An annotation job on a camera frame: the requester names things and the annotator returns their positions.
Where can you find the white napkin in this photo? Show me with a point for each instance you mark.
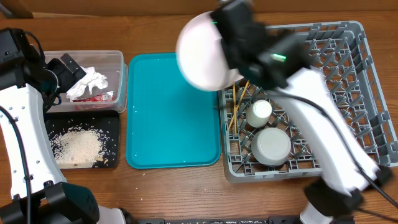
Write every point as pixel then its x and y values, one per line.
pixel 91 79

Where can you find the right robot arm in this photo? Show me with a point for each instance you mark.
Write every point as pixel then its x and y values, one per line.
pixel 280 65

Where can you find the clear plastic waste bin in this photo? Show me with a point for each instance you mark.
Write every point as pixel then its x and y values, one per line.
pixel 109 63

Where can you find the teal serving tray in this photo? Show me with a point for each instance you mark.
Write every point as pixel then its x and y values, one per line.
pixel 169 123

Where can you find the rice grains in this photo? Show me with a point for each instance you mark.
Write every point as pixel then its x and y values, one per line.
pixel 79 148

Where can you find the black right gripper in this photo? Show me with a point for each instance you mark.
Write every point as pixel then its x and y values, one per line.
pixel 225 48

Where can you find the grey dishwasher rack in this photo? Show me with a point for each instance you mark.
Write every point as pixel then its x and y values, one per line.
pixel 341 52

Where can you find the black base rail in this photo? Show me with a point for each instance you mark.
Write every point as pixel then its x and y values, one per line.
pixel 270 220

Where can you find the cream cup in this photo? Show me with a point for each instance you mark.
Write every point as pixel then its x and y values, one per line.
pixel 258 114

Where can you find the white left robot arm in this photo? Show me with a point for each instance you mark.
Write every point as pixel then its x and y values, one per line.
pixel 30 86

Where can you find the grey bowl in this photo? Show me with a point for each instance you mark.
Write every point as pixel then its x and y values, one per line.
pixel 271 146

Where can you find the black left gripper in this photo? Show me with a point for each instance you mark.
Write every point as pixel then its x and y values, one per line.
pixel 69 79

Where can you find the black plastic tray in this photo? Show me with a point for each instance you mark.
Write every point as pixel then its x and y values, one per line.
pixel 107 121

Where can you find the red snack wrapper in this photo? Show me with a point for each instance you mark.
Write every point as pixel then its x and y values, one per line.
pixel 108 96

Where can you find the wooden chopstick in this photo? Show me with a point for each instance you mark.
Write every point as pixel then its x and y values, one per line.
pixel 234 109
pixel 238 102

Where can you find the pink plate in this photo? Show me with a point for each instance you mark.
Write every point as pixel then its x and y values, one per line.
pixel 200 57

